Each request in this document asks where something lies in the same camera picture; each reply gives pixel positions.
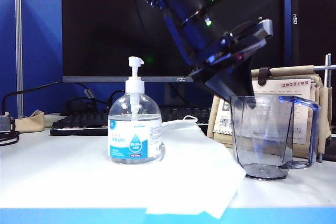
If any blue office partition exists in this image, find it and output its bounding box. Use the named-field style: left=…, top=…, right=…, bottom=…
left=0, top=0, right=64, bottom=119

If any beige canvas calendar stand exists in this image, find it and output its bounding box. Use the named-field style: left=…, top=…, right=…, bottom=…
left=207, top=65, right=333, bottom=159

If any transparent plastic cup with handle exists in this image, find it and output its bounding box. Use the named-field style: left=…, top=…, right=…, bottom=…
left=229, top=94, right=321, bottom=180

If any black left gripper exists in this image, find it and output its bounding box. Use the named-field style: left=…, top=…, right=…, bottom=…
left=188, top=36, right=267, bottom=110

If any black keyboard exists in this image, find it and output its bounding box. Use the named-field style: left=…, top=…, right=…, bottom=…
left=49, top=105, right=213, bottom=136

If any black AOC monitor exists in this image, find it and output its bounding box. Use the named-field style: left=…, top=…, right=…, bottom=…
left=61, top=0, right=286, bottom=106

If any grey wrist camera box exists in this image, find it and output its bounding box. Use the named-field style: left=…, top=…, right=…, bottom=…
left=225, top=18, right=274, bottom=45

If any white face mask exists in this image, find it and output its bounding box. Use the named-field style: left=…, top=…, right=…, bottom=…
left=144, top=115, right=247, bottom=219

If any clear hand sanitizer pump bottle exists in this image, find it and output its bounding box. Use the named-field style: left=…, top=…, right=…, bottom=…
left=107, top=56, right=165, bottom=165

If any white desk calendar sheet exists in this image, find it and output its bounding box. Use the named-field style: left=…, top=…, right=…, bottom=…
left=213, top=78, right=312, bottom=145

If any thin black cable with connector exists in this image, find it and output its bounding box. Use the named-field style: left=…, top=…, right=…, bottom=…
left=1, top=81, right=111, bottom=109

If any brown leather snap strap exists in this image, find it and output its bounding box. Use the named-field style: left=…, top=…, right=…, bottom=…
left=258, top=67, right=271, bottom=86

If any black HSO monitor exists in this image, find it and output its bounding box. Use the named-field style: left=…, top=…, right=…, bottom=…
left=290, top=0, right=336, bottom=67

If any beige fabric pouch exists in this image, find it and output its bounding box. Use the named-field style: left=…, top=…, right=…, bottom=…
left=14, top=110, right=46, bottom=134

